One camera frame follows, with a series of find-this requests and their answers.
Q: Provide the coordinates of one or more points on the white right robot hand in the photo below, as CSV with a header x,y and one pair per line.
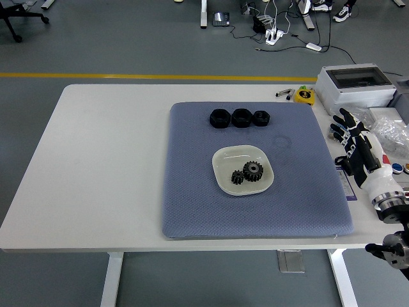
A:
x,y
377,172

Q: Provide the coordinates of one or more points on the large black gear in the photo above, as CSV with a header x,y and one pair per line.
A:
x,y
253,171

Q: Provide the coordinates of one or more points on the small black gear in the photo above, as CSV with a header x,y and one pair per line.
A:
x,y
237,178

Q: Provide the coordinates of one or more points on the white flat box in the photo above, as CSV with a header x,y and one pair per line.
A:
x,y
385,113

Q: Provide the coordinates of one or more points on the grey metal box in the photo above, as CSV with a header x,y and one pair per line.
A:
x,y
402,96

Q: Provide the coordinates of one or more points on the small black hex nut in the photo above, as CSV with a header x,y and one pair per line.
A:
x,y
262,119

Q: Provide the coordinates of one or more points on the large black hex nut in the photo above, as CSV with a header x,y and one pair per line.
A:
x,y
242,118
219,119

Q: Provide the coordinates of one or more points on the grey floor socket box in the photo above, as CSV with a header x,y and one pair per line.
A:
x,y
246,8

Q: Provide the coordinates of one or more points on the blue round button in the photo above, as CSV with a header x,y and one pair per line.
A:
x,y
397,168

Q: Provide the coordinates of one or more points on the white card with purple edge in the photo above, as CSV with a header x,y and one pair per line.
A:
x,y
346,189

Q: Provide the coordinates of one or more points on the clear bag of small parts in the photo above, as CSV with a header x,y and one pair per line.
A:
x,y
391,134

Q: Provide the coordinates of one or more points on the yellow tape measure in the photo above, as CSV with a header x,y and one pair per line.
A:
x,y
304,96

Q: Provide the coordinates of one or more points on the white table leg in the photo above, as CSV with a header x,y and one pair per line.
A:
x,y
343,278
112,278

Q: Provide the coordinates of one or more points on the small black silver marker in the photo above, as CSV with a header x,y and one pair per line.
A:
x,y
289,94
282,93

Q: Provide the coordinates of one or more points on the metal floor plate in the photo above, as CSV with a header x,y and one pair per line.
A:
x,y
290,261

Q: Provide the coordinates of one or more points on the white power adapter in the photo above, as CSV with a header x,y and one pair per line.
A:
x,y
313,46

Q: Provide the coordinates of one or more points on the white square plate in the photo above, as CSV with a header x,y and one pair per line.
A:
x,y
236,156

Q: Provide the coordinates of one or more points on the white sneaker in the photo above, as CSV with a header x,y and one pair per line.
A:
x,y
322,5
342,15

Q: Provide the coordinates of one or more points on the white desk leg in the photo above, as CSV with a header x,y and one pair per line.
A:
x,y
204,14
308,16

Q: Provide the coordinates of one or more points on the white power strip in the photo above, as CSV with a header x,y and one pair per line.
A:
x,y
274,36

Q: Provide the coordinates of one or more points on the blue-grey textured mat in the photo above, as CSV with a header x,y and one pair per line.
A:
x,y
198,192

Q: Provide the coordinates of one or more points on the black desk phone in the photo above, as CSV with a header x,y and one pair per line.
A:
x,y
221,18

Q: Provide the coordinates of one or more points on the black office chair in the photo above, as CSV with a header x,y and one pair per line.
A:
x,y
9,14

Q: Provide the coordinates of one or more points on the grey electrical enclosure box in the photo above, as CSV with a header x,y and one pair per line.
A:
x,y
354,92

